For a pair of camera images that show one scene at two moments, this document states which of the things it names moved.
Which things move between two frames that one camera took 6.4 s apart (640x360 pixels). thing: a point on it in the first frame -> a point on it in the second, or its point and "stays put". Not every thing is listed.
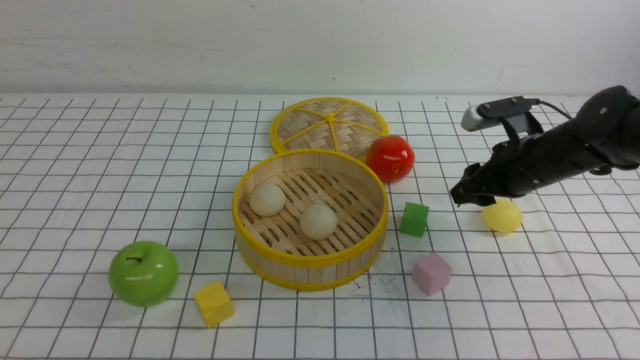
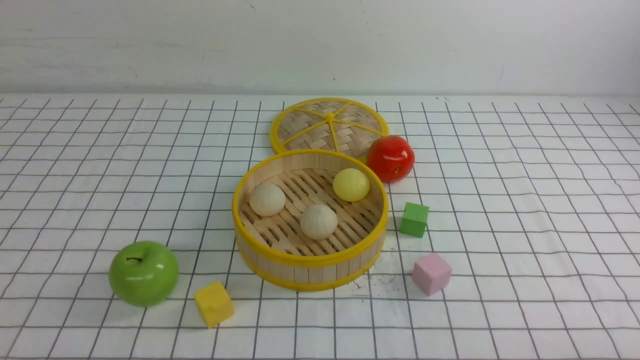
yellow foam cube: [215, 303] stays put
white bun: [267, 199] stays put
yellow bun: [503, 217] -> [351, 184]
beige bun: [318, 221] stays put
